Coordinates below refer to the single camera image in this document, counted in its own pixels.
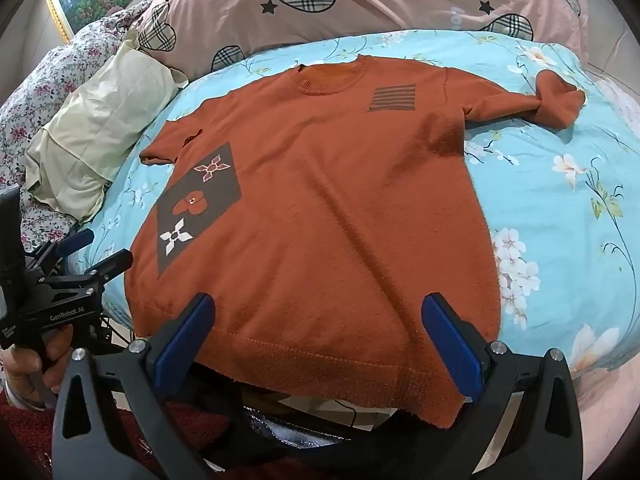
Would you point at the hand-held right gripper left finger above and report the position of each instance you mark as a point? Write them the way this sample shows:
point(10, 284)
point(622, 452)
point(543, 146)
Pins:
point(184, 332)

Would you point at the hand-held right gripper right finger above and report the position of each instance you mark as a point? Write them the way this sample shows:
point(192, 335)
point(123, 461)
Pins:
point(450, 345)

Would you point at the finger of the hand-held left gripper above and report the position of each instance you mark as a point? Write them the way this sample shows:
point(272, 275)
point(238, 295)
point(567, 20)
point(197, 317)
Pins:
point(114, 263)
point(79, 240)

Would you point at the orange knit sweater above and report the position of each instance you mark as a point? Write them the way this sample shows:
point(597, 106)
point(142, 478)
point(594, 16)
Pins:
point(320, 220)

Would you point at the person's left hand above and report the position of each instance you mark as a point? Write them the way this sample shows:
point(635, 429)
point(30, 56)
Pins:
point(30, 365)

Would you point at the cream pillow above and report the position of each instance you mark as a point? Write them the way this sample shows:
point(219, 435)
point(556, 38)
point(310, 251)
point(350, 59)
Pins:
point(95, 125)

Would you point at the white red-flowered quilt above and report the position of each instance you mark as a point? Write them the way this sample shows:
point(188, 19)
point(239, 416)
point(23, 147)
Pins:
point(35, 110)

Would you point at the light blue floral blanket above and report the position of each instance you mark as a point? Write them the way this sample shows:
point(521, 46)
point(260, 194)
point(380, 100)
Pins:
point(550, 200)

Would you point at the pink quilt with plaid hearts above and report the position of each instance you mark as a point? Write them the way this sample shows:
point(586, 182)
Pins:
point(380, 5)

